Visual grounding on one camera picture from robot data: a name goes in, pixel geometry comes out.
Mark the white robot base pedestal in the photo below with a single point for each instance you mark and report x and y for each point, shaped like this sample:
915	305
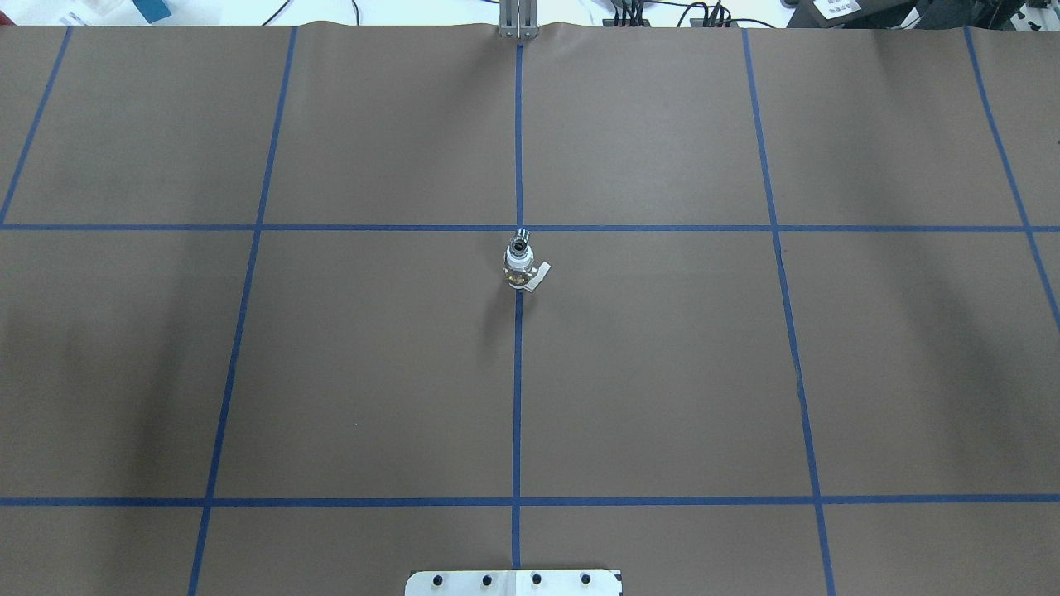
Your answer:
516	582

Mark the chrome metal pipe fitting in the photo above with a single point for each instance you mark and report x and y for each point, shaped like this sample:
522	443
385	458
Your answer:
519	245

